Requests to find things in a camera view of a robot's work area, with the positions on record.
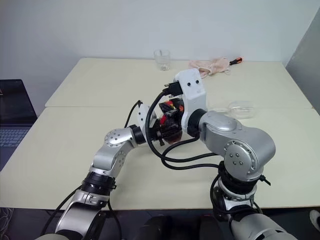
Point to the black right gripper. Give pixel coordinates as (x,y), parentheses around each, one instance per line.
(179,112)

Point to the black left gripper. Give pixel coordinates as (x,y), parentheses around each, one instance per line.
(157,133)

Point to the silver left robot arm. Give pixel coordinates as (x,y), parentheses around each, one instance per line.
(112,152)

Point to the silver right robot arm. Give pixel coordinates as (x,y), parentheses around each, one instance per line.
(240,140)

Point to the clear wine glass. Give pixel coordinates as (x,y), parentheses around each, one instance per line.
(241,110)

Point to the clear glass tumbler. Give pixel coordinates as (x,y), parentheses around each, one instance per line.
(162,60)

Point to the pink cloth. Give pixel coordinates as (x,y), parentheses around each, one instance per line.
(212,65)

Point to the orange and black screwdriver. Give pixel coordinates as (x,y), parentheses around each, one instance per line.
(236,60)

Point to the dark laptop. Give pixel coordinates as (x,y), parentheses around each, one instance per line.
(12,105)

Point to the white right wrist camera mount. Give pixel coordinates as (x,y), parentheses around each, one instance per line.
(192,90)

